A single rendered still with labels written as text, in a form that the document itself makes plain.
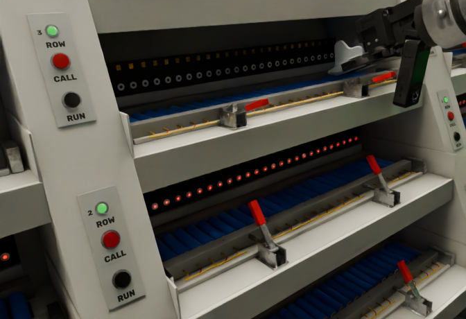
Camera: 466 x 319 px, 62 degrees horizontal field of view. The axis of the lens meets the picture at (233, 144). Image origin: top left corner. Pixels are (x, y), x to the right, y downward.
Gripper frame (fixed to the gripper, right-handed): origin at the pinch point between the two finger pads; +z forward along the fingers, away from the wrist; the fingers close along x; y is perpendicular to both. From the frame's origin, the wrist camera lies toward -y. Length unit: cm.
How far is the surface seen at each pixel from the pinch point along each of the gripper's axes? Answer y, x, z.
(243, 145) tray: -8.5, 32.2, -7.7
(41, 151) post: -4, 56, -8
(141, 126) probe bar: -2.7, 44.0, -3.8
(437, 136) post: -17.1, -12.9, -8.2
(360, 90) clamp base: -4.8, 6.1, -8.2
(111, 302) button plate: -20, 54, -9
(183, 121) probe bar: -3.1, 38.0, -3.7
